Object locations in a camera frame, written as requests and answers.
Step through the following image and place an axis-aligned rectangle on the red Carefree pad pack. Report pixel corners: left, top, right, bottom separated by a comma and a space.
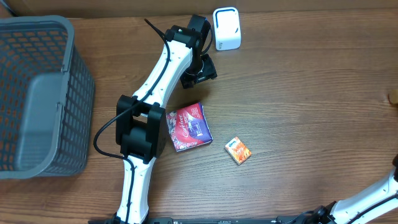
166, 102, 213, 152

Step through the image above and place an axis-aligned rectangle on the Kleenex tissue pack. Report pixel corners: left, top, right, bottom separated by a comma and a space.
224, 136, 252, 165

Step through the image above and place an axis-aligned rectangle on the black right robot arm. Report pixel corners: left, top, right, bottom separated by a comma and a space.
304, 157, 397, 224

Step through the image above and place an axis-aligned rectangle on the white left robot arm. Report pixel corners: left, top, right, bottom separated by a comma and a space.
112, 15, 217, 223

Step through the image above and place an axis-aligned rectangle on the white barcode scanner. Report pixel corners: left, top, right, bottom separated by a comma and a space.
213, 7, 241, 51

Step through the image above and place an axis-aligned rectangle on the grey plastic basket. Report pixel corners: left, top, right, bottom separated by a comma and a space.
1, 16, 95, 179

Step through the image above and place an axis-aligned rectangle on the gold tube cap at edge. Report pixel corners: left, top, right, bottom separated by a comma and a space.
388, 89, 398, 105

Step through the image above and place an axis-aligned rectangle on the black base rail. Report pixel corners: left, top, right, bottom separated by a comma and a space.
88, 216, 312, 224

